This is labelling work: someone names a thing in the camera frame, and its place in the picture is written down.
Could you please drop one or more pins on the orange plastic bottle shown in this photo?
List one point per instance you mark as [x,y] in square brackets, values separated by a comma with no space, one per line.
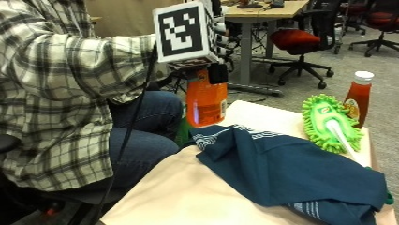
[204,106]

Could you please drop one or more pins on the white cube with black markers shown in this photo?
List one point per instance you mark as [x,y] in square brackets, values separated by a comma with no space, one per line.
[180,31]

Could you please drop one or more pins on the green plastic object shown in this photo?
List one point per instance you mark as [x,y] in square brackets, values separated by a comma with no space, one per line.
[183,133]

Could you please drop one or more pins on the red office chair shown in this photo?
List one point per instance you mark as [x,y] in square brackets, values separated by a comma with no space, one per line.
[295,39]
[385,19]

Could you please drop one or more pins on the wooden desk grey legs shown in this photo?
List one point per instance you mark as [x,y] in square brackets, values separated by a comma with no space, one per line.
[260,12]

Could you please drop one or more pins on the dark desk device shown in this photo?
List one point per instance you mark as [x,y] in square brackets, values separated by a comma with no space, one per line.
[277,3]
[249,4]

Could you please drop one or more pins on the dark teal cloth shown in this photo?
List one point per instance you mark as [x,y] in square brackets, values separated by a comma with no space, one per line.
[283,170]

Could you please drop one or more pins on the red ketchup bottle white cap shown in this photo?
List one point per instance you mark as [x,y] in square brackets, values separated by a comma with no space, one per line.
[358,95]

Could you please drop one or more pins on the the person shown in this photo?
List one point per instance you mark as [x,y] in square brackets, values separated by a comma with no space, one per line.
[54,125]

